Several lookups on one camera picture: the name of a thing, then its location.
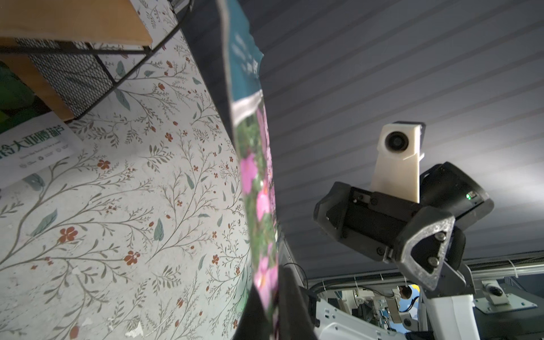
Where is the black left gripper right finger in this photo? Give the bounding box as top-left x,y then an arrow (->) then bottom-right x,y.
279,267 -> 317,340

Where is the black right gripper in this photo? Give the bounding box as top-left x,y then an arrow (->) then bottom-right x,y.
313,162 -> 494,291

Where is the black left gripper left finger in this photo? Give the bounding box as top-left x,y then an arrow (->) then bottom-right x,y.
232,286 -> 266,340

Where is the purple flower seed bag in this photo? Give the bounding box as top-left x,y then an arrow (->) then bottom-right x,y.
218,1 -> 279,315

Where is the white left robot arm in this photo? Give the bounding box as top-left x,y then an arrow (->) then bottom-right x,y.
232,267 -> 407,339

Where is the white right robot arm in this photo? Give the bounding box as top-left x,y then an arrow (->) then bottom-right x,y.
313,162 -> 494,339

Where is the green gourd seed bag right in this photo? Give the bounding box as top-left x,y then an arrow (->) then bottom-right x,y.
1,63 -> 84,190

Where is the black mesh wooden shelf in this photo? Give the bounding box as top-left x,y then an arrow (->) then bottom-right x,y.
1,19 -> 182,120

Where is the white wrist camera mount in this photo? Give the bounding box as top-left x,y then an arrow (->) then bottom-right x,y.
371,121 -> 426,203

